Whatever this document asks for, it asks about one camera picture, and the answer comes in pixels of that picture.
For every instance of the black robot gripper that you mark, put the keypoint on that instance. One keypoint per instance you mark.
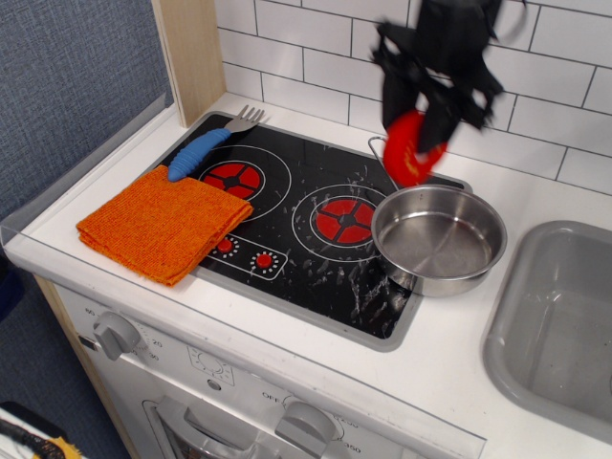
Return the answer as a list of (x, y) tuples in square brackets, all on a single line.
[(442, 59)]

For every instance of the red toy tomato half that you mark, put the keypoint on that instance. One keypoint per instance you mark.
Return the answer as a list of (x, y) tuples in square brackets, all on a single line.
[(401, 160)]

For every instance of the silver metal pan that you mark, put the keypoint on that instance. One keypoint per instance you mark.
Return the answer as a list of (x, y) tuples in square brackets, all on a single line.
[(437, 240)]

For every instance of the black toy stovetop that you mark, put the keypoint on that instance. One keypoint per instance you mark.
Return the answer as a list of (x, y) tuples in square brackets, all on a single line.
[(307, 249)]

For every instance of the grey toy sink basin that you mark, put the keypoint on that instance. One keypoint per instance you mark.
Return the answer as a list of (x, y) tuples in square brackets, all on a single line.
[(549, 347)]

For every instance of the orange knitted cloth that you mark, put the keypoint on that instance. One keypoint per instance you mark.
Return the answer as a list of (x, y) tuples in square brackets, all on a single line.
[(163, 230)]

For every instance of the grey right oven knob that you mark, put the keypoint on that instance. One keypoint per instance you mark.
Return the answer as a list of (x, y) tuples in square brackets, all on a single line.
[(310, 430)]

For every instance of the grey oven knob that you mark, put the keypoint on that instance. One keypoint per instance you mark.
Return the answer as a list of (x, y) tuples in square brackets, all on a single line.
[(310, 430), (115, 335)]

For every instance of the grey left oven knob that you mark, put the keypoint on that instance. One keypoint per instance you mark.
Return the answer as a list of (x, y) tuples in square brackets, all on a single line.
[(115, 335)]

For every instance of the white toy oven front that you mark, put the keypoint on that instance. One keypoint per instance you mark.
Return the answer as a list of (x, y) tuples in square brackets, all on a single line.
[(174, 400)]

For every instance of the yellow cloth at corner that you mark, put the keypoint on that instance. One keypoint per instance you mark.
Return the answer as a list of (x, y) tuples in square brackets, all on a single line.
[(57, 448)]

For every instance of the blue handled toy fork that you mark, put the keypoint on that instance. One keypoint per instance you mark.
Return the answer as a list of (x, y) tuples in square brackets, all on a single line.
[(190, 156)]

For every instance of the light wooden post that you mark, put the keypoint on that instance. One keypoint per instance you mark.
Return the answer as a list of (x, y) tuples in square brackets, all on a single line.
[(192, 52)]

